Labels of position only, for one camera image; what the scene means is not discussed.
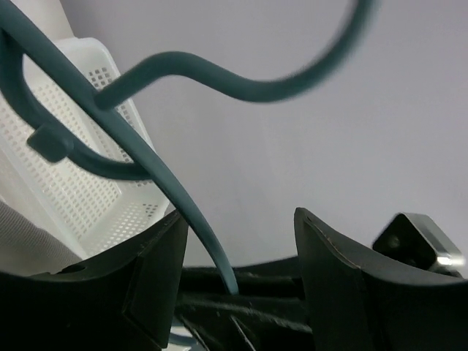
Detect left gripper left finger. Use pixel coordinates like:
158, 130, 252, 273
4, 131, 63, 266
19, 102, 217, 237
1, 211, 188, 350

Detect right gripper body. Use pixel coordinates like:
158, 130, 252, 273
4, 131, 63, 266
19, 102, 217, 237
372, 213, 467, 276

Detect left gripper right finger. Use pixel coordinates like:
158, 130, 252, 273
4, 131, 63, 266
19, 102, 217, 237
294, 208, 467, 351

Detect grey trousers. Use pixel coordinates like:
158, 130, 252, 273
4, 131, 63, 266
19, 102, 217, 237
0, 202, 81, 276

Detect blue hanger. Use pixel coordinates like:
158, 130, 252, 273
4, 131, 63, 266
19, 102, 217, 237
1, 1, 376, 295

